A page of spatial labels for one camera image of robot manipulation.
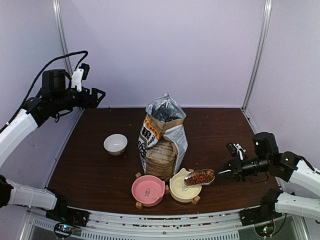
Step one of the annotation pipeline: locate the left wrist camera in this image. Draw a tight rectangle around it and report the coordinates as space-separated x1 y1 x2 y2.
70 63 90 92

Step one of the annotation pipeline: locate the aluminium corner post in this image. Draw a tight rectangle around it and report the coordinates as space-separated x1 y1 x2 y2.
52 0 73 73
241 0 273 113

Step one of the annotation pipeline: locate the brown pet food bag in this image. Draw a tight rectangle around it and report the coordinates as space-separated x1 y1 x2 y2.
137 93 188 182

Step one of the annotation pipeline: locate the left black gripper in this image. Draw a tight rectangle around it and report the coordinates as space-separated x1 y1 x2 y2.
52 86 106 112

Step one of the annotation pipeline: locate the circuit board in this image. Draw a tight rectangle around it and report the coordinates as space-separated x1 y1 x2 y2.
254 224 275 238
53 222 75 239

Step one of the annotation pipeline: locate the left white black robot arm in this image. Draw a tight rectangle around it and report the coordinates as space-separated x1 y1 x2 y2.
0 63 106 222

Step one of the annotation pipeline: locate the pink pet bowl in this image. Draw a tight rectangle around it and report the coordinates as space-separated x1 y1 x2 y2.
131 175 166 207

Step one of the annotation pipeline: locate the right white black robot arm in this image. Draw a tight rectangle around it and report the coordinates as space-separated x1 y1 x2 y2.
215 132 320 221

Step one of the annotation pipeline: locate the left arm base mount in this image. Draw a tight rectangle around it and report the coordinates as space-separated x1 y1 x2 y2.
44 191 90 227

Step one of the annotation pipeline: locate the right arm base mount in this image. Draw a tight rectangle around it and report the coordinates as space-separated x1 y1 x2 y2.
239 189 283 226

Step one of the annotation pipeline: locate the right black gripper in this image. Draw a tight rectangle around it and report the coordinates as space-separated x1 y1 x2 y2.
214 154 271 183

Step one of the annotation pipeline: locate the silver metal scoop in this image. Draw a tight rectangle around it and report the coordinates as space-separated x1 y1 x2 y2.
183 168 222 187

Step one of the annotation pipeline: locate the left circuit board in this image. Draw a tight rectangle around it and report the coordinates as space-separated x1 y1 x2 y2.
53 222 75 239

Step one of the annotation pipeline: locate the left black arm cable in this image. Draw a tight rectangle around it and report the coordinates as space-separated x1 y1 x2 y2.
0 50 89 133

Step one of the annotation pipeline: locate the right aluminium corner post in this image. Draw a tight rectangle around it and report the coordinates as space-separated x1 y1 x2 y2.
241 0 273 113

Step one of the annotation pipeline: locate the wooden bowl stand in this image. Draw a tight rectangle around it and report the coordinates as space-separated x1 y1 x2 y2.
136 183 201 209

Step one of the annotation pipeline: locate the front aluminium rail frame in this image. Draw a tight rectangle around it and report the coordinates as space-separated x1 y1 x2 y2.
24 196 305 240

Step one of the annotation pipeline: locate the left aluminium corner post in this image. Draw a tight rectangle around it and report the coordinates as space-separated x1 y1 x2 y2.
52 0 73 73

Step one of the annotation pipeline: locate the cream cat-ear pet bowl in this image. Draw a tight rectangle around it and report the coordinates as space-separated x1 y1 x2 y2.
169 168 202 203

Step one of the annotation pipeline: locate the white ceramic bowl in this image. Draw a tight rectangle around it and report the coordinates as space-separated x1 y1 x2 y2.
103 133 128 156

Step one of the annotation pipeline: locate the right circuit board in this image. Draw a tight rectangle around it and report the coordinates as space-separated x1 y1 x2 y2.
254 224 275 238

